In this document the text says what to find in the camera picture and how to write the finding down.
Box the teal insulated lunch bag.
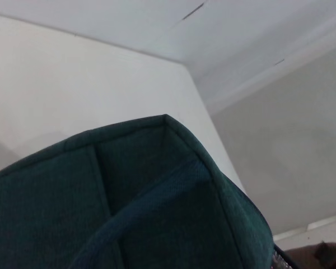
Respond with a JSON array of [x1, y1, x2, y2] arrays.
[[0, 113, 276, 269]]

